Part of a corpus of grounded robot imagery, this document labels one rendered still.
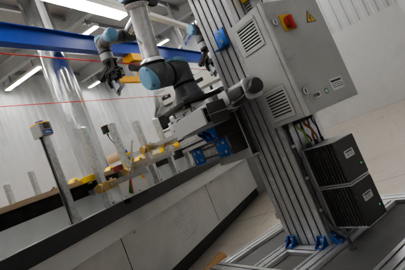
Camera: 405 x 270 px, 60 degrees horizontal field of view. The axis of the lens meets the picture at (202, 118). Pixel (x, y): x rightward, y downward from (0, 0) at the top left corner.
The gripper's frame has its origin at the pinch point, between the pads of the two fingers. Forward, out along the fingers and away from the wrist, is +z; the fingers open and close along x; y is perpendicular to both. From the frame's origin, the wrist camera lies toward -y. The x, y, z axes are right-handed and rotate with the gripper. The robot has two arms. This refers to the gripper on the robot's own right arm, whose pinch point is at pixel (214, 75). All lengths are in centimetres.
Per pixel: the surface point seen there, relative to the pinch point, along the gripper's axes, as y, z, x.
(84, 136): -19, 13, -95
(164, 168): -76, 46, -17
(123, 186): -24, 47, -82
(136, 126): -39, 12, -50
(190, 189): -55, 68, -17
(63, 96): -413, -137, 67
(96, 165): -19, 30, -95
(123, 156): -29, 30, -72
